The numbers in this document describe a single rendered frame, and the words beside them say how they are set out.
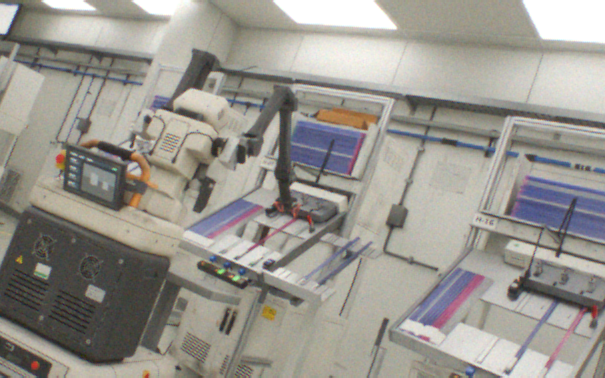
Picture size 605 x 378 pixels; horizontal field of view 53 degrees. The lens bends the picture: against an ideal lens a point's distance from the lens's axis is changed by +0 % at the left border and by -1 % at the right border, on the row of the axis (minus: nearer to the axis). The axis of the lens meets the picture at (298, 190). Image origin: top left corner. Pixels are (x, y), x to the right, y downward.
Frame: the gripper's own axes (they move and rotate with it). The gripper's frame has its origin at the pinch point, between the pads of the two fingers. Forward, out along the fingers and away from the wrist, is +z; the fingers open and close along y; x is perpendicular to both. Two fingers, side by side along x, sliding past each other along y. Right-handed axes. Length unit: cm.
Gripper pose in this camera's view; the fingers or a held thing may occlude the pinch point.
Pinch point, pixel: (288, 213)
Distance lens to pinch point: 322.7
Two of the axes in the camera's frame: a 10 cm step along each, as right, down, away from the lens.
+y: -7.5, -2.3, 6.2
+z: 1.3, 8.7, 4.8
